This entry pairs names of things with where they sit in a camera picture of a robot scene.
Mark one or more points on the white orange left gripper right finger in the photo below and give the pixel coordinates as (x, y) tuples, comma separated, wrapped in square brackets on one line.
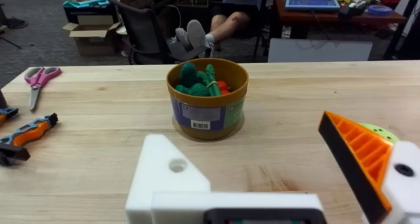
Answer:
[(370, 165)]

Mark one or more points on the bare white left gripper left finger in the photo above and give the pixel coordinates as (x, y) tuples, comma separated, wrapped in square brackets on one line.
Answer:
[(157, 181)]

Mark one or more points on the green disc with holes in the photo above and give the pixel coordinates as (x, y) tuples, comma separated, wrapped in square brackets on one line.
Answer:
[(382, 132)]

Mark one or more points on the brown tub with toys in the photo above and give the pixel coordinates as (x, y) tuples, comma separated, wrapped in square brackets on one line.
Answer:
[(207, 99)]

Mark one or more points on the orange blue grey hand tool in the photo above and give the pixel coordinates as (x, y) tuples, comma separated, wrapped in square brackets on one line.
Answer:
[(24, 137)]

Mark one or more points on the black office chair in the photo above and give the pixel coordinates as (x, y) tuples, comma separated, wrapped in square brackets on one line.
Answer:
[(144, 33)]

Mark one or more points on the brown wooden desk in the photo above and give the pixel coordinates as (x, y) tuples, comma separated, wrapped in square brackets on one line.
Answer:
[(334, 18)]

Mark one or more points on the pink grey scissors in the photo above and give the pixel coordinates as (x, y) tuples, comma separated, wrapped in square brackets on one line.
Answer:
[(37, 82)]

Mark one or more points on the blue tape roll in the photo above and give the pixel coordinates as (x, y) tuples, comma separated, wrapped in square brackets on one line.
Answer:
[(379, 10)]

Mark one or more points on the open cardboard box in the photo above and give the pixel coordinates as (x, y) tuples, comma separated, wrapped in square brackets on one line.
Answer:
[(93, 33)]

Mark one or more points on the person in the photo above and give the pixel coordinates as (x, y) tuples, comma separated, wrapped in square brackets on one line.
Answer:
[(210, 27)]

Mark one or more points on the blue tablet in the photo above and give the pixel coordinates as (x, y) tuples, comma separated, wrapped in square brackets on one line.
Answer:
[(311, 4)]

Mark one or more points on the teal cloth on dark box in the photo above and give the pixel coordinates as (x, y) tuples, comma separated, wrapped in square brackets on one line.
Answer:
[(87, 7)]

